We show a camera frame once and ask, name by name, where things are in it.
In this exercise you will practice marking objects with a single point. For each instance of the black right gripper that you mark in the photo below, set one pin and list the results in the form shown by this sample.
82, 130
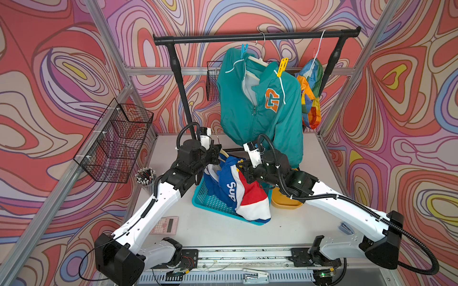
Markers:
248, 170

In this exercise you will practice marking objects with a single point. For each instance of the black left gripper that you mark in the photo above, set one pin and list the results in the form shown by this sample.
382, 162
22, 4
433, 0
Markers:
213, 152

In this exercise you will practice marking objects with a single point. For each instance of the wooden hanger gold hook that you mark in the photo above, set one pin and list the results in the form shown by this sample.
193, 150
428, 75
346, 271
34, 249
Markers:
222, 151

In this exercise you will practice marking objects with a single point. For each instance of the blue white red jacket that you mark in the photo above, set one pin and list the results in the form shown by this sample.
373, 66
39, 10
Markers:
226, 183

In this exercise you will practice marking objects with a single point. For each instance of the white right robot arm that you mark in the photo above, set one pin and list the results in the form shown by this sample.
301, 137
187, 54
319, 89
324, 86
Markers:
377, 235

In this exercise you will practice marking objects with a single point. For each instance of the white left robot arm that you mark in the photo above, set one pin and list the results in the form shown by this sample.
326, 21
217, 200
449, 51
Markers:
120, 256

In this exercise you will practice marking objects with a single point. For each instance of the silver hook hanger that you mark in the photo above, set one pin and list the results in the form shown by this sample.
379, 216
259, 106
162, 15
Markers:
260, 59

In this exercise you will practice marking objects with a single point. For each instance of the yellow plastic tray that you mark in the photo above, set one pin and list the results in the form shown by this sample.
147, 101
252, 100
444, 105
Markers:
280, 201

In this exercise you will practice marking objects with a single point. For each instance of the teal plastic basket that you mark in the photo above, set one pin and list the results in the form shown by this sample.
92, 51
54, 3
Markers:
202, 200

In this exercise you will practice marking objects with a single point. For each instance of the teal green jacket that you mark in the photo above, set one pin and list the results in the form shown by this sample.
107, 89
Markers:
254, 99

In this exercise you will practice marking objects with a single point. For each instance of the cup of pencils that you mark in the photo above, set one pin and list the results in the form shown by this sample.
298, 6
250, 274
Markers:
146, 177

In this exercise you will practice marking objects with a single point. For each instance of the pink calculator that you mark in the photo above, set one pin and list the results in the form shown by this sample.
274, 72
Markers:
166, 226

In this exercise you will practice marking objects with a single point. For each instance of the multicolour patchwork jacket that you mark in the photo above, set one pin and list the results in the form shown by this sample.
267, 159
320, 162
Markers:
310, 79

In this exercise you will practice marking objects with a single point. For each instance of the blue clothespin on teal jacket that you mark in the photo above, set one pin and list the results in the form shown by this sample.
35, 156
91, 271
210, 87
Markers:
243, 50

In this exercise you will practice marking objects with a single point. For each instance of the black clothes rack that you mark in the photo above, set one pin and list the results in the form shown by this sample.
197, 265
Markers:
170, 41

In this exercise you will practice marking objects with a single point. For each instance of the small black wire basket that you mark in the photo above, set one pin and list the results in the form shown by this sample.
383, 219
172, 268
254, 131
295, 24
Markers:
212, 73

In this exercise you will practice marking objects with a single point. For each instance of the white wire hanger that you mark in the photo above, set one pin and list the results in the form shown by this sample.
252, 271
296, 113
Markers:
316, 50

